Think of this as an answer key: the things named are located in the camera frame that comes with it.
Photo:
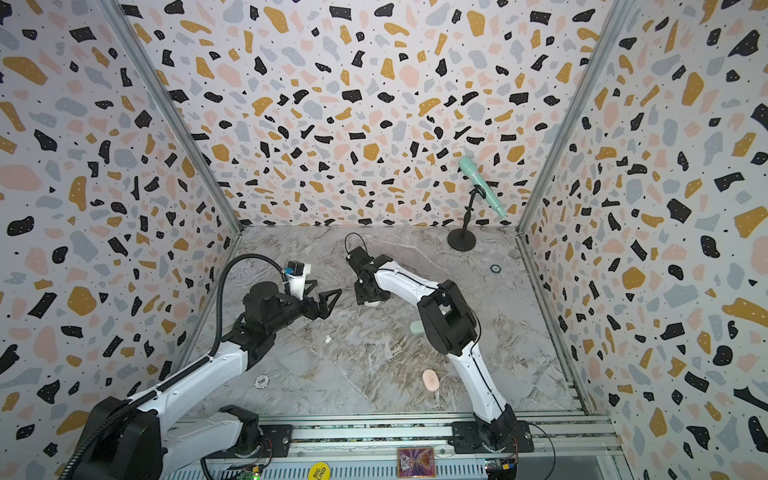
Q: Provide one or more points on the left aluminium corner post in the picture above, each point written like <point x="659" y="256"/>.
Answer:
<point x="117" y="21"/>

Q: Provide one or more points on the black microphone stand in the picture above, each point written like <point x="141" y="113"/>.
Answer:
<point x="462" y="239"/>

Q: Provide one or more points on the aluminium corner post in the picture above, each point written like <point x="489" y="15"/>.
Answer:
<point x="616" y="19"/>
<point x="117" y="21"/>

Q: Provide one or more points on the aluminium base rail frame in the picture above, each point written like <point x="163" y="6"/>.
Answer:
<point x="556" y="445"/>

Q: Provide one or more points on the yellow round sticker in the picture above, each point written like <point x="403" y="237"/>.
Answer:
<point x="319" y="471"/>

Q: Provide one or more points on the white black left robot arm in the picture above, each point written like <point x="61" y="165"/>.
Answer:
<point x="139" y="438"/>

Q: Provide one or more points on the pink earbud case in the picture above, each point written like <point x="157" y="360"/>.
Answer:
<point x="430" y="380"/>

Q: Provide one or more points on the mint green earbud case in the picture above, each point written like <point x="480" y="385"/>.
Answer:
<point x="416" y="328"/>

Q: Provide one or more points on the right aluminium corner post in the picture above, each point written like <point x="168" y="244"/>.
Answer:
<point x="616" y="19"/>

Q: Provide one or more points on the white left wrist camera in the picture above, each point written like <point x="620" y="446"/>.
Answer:
<point x="296" y="276"/>

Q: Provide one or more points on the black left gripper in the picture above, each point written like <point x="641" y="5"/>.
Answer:
<point x="325" y="309"/>

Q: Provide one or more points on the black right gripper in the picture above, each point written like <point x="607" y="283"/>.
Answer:
<point x="361" y="285"/>

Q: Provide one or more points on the mint green toy microphone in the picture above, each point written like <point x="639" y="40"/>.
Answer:
<point x="470" y="169"/>

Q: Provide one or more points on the pink square sticker card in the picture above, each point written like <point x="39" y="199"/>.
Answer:
<point x="416" y="463"/>

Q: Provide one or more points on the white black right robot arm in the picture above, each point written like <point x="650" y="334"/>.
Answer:
<point x="451" y="328"/>

